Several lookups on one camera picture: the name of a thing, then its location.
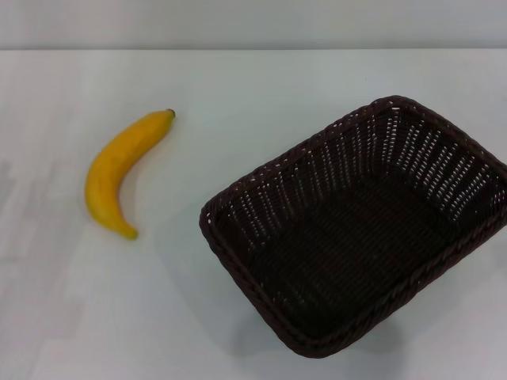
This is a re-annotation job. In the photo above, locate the dark brown woven basket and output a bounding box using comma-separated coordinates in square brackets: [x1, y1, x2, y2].
[199, 94, 507, 359]

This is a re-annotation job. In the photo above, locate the yellow banana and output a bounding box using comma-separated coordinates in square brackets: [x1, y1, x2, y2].
[84, 108, 177, 241]

